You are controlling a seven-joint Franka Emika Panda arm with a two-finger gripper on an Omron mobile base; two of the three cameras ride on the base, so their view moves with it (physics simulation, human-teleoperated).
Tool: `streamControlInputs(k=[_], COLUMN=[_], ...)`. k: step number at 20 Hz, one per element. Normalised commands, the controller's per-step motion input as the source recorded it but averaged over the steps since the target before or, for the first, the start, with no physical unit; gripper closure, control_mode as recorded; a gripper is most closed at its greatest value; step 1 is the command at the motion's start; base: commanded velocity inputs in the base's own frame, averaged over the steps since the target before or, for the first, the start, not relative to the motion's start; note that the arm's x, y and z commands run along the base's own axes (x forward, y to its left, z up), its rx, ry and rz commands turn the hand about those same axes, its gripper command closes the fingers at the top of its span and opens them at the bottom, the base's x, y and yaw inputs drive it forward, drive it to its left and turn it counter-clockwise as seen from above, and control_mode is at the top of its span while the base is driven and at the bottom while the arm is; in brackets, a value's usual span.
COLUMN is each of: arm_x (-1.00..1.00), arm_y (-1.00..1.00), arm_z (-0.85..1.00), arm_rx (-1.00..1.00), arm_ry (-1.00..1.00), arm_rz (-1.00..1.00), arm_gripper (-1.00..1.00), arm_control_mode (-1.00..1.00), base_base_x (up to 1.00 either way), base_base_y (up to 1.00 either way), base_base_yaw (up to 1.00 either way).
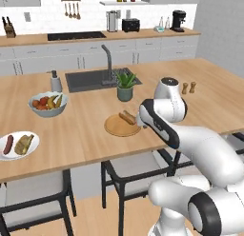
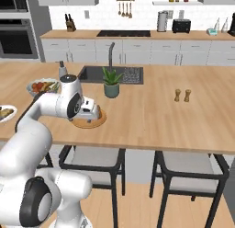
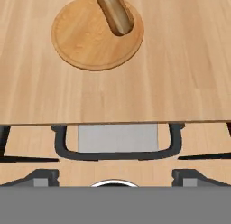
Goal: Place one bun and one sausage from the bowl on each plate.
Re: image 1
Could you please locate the white wall shelf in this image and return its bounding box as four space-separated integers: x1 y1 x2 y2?
98 0 150 7

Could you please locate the black toaster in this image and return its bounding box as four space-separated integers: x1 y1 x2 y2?
121 17 141 33

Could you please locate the run of grey cupboards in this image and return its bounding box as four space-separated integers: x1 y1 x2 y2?
0 34 201 78

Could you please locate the round wooden plate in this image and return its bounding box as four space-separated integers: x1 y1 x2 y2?
104 113 143 138

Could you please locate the white round plate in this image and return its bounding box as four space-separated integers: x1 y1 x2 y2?
0 130 41 162

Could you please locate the black coffee machine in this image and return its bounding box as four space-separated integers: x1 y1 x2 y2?
170 10 188 33

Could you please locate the black chair grey seat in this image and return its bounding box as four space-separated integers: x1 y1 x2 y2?
221 130 244 156
0 168 78 236
100 147 195 236

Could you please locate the dark red sausage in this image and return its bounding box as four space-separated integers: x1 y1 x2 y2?
2 134 15 156

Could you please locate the black hob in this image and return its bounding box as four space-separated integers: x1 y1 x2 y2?
47 30 108 42

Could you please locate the dark grey tap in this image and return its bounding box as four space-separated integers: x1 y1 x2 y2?
100 44 119 88

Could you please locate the teal small dish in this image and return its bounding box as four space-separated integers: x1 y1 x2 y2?
153 25 166 34

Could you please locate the green plant in grey pot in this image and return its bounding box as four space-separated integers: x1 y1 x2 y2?
114 70 138 103

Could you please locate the grey soap dispenser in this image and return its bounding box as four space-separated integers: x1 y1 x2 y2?
50 69 64 93

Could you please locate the pale blue bowl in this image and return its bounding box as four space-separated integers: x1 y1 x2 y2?
28 91 70 118

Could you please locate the wooden knife block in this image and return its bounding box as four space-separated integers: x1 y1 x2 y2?
1 15 17 39

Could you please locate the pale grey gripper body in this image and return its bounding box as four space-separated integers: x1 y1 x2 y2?
135 112 148 129

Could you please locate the dark grey sink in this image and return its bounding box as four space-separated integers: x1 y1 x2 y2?
64 67 143 94

